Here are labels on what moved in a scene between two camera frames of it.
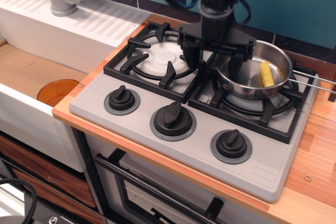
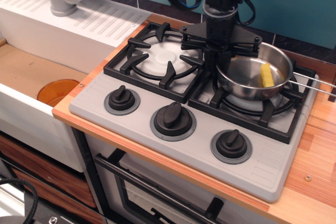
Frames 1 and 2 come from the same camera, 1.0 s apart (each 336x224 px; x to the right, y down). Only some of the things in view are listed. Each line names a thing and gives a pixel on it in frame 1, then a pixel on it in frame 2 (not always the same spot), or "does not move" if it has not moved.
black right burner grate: [276, 117] does not move
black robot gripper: [215, 34] -> [219, 34]
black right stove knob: [231, 147] does not move
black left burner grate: [154, 59] does not move
